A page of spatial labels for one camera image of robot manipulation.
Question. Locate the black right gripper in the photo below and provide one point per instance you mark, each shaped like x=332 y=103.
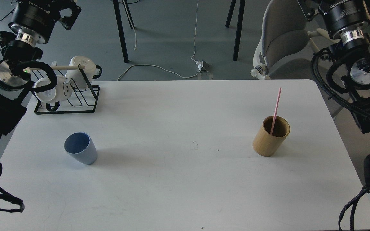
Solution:
x=344 y=19

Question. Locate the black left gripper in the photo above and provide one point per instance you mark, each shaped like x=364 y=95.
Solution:
x=38 y=17

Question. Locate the blue plastic cup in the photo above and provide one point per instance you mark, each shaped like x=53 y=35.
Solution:
x=81 y=147

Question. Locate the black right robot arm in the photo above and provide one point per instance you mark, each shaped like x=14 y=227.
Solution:
x=343 y=69

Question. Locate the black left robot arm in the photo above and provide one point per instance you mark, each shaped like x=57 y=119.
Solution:
x=21 y=71

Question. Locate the grey office chair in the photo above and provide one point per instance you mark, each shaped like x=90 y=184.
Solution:
x=284 y=34

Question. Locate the white mug upper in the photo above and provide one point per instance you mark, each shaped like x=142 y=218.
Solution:
x=86 y=70

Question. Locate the white mug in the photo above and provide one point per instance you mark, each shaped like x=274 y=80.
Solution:
x=51 y=98
x=86 y=70

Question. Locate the white mug lower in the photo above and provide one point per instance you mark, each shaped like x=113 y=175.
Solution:
x=51 y=98

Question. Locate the black table leg left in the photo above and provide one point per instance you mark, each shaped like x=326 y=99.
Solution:
x=120 y=29

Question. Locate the black table leg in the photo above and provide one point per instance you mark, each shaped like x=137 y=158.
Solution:
x=120 y=29
x=241 y=11

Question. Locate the black table leg right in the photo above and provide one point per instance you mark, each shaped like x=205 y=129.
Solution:
x=241 y=11

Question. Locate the bamboo cylinder holder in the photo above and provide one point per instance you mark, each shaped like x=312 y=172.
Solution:
x=266 y=142

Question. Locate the white power plug adapter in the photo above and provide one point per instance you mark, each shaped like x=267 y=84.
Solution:
x=203 y=66

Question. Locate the black wire mug rack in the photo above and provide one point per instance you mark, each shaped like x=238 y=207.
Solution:
x=81 y=102

